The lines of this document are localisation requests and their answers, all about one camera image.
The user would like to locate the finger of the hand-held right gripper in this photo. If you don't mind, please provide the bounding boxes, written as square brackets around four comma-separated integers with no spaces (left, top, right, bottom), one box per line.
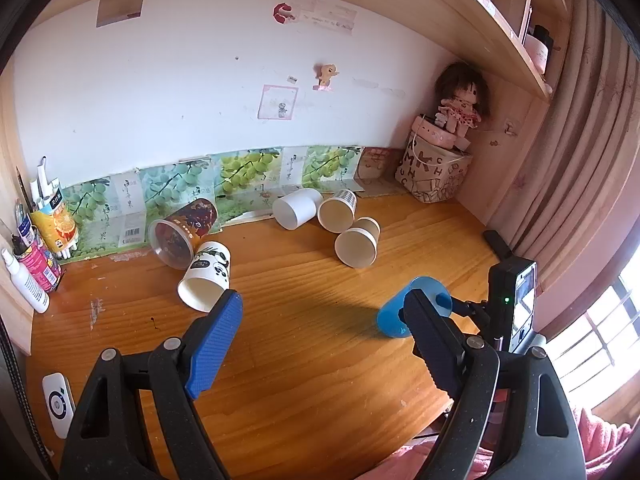
[434,292,491,331]

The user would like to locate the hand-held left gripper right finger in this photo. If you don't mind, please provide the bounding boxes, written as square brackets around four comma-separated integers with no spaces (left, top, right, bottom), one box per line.
[401,289,587,480]

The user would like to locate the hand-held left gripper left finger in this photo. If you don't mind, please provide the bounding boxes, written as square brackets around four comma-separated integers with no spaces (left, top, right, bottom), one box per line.
[60,289,244,480]

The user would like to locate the blue plastic cup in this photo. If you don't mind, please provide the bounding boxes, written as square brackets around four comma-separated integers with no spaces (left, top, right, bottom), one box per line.
[377,275,454,339]

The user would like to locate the panda print paper cup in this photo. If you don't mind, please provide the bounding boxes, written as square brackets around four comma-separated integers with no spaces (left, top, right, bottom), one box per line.
[177,240,232,314]

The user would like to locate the dark red printed plastic cup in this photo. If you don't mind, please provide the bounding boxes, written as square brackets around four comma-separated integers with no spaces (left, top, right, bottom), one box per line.
[147,198,219,270]

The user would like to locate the brown striped paper cup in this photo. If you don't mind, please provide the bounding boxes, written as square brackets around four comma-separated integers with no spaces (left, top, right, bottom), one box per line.
[334,216,381,268]

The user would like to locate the plain white paper cup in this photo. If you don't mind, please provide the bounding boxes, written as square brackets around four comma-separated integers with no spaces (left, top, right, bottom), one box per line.
[272,188,324,231]

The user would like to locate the checked print paper cup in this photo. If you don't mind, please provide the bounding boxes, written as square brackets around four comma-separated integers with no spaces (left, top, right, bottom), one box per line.
[317,189,357,234]

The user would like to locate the black remote control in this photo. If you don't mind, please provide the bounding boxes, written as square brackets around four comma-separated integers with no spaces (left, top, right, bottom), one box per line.
[482,229,514,262]

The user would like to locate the window grille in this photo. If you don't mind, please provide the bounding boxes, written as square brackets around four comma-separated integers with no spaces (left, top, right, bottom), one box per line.
[547,260,640,411]

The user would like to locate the letter print storage box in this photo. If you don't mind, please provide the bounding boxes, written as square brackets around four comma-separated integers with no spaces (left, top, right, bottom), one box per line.
[394,130,474,205]

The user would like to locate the pink curtain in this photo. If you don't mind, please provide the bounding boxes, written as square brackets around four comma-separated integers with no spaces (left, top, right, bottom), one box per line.
[510,0,640,341]

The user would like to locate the white and blue gadget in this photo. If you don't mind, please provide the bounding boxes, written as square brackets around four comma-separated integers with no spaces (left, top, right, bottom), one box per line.
[42,371,77,439]

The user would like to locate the brown cardboard sheet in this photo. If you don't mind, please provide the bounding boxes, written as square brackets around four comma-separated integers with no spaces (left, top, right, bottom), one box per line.
[356,146,412,198]

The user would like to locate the grape print cardboard panel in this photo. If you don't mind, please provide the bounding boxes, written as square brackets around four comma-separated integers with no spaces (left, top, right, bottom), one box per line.
[214,148,284,225]
[279,144,364,194]
[61,157,224,262]

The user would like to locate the pink fluffy clothing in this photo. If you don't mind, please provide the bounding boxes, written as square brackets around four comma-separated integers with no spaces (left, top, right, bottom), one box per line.
[572,405,640,480]

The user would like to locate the pink round box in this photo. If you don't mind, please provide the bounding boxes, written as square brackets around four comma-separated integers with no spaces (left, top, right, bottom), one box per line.
[412,115,464,150]

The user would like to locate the pink pen can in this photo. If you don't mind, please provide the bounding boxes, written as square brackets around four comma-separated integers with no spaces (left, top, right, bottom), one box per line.
[12,239,64,294]

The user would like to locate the white spray bottle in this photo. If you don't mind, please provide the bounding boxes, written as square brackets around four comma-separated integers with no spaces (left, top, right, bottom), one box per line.
[1,248,51,314]

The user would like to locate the brown haired rag doll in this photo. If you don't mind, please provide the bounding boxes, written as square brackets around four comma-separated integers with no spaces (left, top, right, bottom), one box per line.
[433,61,490,150]

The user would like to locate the white marker pens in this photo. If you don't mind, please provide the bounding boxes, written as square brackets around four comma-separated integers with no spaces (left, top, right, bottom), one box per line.
[29,156,63,211]

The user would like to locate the pink jar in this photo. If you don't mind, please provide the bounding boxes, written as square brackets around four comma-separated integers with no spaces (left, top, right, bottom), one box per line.
[522,34,552,74]

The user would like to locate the brown paper patch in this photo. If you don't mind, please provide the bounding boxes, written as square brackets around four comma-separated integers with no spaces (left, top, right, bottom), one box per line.
[95,0,146,29]

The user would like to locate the pink wall note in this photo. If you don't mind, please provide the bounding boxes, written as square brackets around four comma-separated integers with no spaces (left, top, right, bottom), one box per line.
[257,84,300,121]

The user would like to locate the yellow toy wall hook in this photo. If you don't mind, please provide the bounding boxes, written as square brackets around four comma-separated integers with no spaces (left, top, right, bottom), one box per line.
[313,63,341,92]

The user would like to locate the wooden wall shelf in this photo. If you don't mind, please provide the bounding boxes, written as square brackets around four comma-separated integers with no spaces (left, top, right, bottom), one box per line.
[30,0,571,103]

